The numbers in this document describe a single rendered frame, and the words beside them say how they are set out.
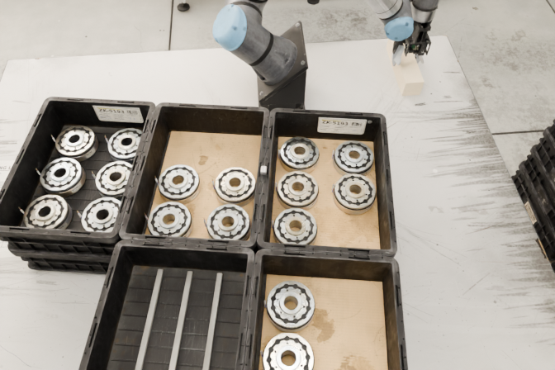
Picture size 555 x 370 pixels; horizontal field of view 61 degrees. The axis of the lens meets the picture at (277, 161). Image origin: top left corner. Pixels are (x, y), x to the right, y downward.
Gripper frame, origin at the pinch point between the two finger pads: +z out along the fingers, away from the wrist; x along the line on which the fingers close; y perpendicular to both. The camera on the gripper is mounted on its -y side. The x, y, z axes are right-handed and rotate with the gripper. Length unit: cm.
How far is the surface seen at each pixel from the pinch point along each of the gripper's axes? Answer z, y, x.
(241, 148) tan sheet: -9, 39, -57
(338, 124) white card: -15, 38, -31
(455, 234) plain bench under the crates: 4, 63, -1
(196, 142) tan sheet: -9, 36, -69
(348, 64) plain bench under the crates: 4.3, -4.8, -17.9
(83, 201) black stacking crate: -9, 52, -97
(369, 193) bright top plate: -12, 58, -26
